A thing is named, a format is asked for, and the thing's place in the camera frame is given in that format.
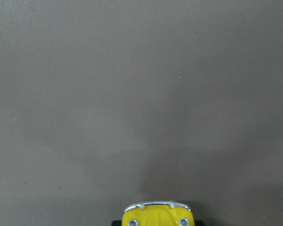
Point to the yellow beetle toy car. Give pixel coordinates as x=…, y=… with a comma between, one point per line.
x=158, y=213

